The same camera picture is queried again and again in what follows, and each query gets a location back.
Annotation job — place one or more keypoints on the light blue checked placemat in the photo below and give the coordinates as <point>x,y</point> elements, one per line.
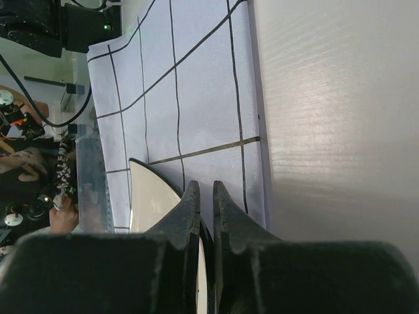
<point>177,92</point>

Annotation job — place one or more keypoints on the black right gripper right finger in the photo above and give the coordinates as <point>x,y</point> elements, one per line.
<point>256,272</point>

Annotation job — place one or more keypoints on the operator hand outside enclosure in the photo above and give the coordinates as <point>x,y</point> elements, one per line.
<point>65,219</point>

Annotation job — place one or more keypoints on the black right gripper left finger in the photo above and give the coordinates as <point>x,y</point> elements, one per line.
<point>153,272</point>

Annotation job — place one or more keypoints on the aluminium front rail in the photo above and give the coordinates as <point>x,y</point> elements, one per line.
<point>95,214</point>

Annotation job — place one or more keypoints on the white square plate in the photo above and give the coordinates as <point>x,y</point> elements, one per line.
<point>150,199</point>

